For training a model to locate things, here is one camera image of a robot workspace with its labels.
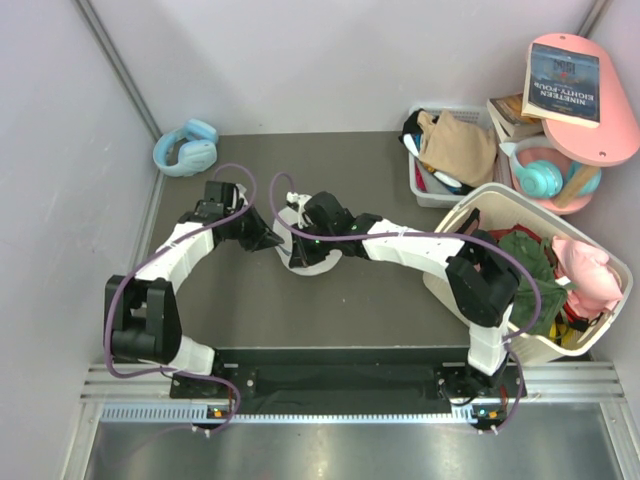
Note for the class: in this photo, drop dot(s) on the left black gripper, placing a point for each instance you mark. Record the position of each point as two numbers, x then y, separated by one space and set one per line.
248 228

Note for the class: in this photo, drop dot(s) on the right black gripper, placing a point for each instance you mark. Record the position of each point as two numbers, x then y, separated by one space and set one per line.
302 248

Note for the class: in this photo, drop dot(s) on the white mesh laundry bag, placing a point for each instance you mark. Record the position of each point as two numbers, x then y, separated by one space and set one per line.
284 252

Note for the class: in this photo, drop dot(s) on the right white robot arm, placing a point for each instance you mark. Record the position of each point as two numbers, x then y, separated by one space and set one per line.
318 232

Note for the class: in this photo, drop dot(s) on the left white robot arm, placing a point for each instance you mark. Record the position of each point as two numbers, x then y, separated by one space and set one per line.
142 321

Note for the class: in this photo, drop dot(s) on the cream laundry hamper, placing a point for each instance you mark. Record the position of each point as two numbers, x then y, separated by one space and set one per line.
501 207

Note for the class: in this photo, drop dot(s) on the light blue headphones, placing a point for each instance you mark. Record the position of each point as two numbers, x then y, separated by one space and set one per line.
187 151

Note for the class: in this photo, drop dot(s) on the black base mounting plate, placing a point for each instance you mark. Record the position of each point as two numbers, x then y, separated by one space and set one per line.
345 381

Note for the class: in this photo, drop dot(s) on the white perforated plastic basket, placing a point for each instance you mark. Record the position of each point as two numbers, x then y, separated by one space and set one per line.
471 114

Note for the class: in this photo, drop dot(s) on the beige garment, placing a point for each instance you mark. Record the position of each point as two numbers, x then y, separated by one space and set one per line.
461 150

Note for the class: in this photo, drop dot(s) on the stack of paperback books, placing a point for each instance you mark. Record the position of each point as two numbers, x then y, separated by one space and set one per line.
509 123

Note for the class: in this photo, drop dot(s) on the teal pink headphones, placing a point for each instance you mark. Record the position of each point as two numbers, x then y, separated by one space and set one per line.
540 178

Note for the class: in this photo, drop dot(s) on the pink garment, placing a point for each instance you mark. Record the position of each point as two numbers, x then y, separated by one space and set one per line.
595 288

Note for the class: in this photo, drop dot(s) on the blue Nineteen Eighty-Four book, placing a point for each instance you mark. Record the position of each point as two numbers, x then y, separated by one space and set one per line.
562 85

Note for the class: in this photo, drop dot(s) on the aluminium frame rail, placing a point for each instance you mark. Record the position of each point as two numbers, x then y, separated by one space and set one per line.
148 400

